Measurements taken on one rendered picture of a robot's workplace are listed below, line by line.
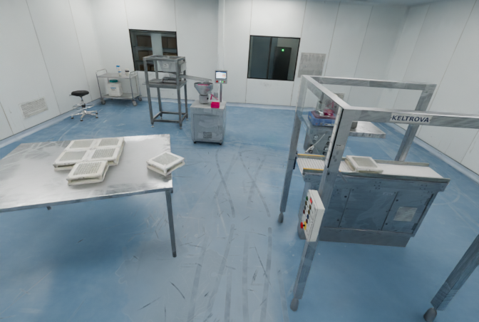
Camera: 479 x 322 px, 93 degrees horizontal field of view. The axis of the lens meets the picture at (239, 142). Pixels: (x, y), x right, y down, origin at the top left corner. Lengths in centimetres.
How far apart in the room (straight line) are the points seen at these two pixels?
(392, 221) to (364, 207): 36
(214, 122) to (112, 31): 450
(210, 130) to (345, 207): 279
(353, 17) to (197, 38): 419
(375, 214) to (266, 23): 544
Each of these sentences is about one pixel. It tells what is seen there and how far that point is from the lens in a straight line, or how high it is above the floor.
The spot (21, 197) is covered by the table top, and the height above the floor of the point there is 87.
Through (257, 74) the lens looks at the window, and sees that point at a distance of 693.
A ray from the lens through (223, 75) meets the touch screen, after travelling 448.
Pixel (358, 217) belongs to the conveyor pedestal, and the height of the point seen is 38.
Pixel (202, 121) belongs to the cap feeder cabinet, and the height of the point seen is 49.
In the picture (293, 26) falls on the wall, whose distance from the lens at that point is 695.
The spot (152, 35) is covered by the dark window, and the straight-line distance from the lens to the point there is 735.
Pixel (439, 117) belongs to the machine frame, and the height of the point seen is 171.
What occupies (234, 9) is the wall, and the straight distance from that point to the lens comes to 688.
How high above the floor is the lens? 203
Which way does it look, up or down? 26 degrees down
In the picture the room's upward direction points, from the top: 3 degrees clockwise
